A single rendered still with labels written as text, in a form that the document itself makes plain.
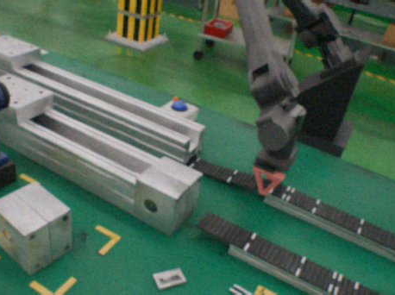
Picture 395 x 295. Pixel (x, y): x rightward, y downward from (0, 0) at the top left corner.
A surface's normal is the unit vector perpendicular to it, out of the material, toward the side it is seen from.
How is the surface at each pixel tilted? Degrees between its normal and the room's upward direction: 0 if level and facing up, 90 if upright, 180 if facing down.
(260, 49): 68
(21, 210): 0
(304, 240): 0
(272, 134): 90
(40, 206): 0
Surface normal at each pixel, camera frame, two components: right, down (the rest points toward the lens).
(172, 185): 0.13, -0.82
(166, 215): -0.51, 0.43
